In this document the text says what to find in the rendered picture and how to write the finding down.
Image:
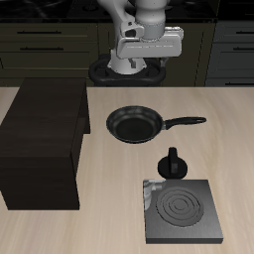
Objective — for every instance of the dark brown kitchen cupboard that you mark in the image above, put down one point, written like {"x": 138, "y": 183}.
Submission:
{"x": 49, "y": 63}

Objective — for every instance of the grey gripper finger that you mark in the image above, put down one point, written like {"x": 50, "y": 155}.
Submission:
{"x": 162, "y": 61}
{"x": 132, "y": 63}

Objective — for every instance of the dark grey kitchen cupboard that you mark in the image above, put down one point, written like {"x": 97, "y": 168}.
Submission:
{"x": 231, "y": 63}

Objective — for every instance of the flat black base plate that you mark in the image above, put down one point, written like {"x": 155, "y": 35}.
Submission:
{"x": 99, "y": 74}

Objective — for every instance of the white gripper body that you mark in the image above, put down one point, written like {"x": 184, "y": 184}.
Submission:
{"x": 152, "y": 47}

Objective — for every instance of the round black knob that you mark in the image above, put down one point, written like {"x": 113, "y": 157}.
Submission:
{"x": 172, "y": 167}

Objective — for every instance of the black frying pan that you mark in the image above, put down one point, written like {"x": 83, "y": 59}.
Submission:
{"x": 134, "y": 125}

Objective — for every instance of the dark wooden cabinet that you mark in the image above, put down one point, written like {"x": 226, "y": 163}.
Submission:
{"x": 39, "y": 139}

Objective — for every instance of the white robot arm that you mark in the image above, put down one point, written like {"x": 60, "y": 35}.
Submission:
{"x": 150, "y": 20}

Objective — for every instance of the black kitchen countertop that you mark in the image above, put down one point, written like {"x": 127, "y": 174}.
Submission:
{"x": 49, "y": 10}

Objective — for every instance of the dark grey stove plate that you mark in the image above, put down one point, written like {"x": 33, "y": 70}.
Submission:
{"x": 195, "y": 225}

